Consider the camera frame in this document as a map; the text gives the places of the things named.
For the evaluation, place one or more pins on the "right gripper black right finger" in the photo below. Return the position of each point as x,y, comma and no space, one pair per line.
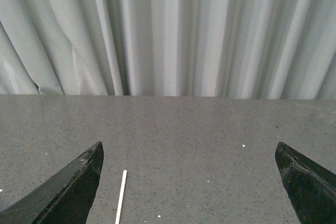
310,186

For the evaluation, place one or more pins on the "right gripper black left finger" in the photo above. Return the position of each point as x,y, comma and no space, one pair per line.
66,197

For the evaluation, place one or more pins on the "white chopstick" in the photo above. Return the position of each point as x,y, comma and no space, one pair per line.
121,196

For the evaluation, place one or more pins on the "grey curtain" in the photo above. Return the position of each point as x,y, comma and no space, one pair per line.
242,49

